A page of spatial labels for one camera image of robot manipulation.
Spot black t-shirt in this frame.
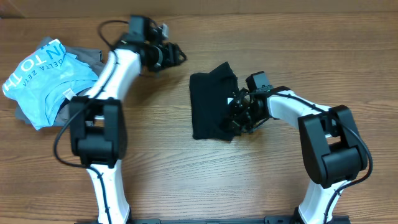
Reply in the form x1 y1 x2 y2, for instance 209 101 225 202
189 62 239 141

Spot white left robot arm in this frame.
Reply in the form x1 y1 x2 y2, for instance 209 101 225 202
67 16 187 224

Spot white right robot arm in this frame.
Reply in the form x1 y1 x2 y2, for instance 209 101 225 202
223 72 373 223

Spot light blue printed t-shirt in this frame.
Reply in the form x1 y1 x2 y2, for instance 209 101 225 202
2 39 98 130

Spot brown cardboard backboard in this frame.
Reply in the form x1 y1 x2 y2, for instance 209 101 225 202
1 0 397 18

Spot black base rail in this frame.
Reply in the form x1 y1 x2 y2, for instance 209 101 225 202
74 215 351 224

